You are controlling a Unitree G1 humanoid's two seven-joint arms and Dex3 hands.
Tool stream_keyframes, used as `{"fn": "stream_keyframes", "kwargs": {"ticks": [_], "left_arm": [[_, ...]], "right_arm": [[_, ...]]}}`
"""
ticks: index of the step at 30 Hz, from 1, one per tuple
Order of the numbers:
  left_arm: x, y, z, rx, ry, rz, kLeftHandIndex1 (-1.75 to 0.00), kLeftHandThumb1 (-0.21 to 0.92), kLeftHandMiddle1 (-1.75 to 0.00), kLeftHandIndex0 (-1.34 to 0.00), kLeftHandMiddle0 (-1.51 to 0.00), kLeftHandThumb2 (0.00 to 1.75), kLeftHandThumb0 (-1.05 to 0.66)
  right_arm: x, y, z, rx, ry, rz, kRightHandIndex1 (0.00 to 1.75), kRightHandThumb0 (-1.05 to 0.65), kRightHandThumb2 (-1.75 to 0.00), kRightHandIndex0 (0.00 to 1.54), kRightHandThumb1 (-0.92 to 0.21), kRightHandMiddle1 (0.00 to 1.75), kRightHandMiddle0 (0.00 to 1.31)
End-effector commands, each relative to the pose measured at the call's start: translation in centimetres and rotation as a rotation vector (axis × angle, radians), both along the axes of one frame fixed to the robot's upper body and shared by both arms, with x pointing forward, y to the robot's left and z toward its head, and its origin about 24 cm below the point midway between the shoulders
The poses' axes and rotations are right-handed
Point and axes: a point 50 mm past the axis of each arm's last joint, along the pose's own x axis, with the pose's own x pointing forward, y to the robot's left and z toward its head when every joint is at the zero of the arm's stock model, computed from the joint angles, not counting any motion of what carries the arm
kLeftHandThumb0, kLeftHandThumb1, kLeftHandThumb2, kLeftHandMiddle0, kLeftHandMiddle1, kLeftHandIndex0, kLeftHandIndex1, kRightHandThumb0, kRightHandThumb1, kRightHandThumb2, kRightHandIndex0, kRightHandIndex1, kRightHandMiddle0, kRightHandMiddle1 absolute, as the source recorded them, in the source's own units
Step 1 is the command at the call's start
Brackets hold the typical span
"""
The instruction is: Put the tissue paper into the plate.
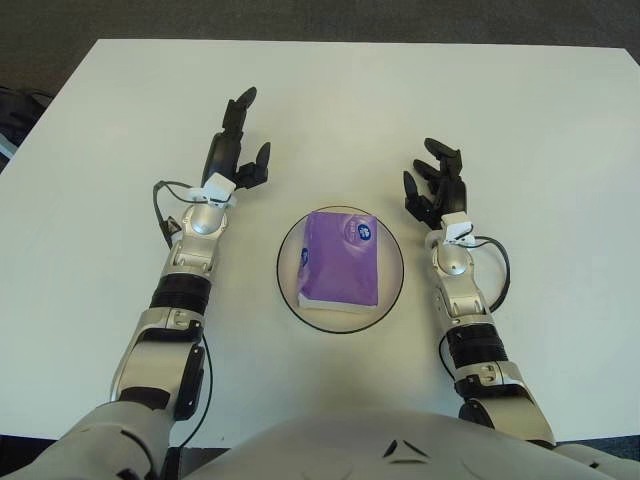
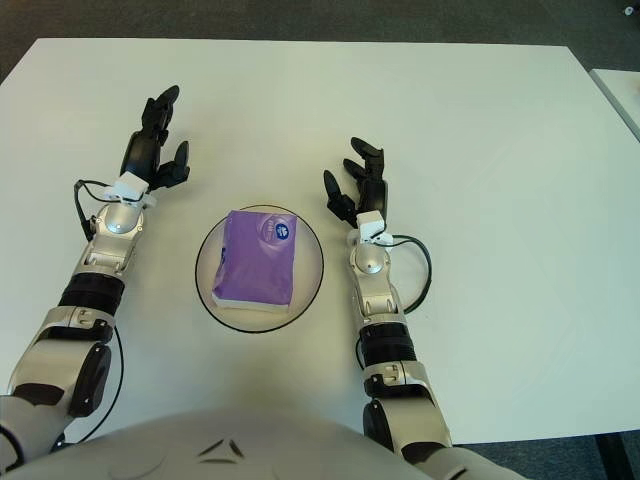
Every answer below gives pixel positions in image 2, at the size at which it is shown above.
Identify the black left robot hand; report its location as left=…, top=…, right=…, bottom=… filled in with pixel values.
left=121, top=84, right=192, bottom=194

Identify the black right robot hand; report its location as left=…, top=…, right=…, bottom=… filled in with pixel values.
left=323, top=136, right=389, bottom=231

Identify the purple tissue paper pack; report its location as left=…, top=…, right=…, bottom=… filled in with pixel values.
left=210, top=208, right=300, bottom=315

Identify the white plate with black rim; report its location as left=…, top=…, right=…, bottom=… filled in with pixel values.
left=194, top=203, right=325, bottom=333

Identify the adjacent white table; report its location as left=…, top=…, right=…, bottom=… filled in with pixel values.
left=589, top=67, right=640, bottom=141

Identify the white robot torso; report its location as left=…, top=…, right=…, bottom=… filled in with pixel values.
left=0, top=404, right=526, bottom=480

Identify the black table leg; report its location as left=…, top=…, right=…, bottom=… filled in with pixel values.
left=597, top=434, right=631, bottom=480

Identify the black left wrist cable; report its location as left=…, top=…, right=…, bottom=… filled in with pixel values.
left=49, top=178, right=125, bottom=449

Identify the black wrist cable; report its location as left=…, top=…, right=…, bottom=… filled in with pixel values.
left=49, top=178, right=125, bottom=449
left=384, top=233, right=434, bottom=316

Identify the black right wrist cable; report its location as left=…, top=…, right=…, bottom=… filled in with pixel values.
left=384, top=233, right=434, bottom=316

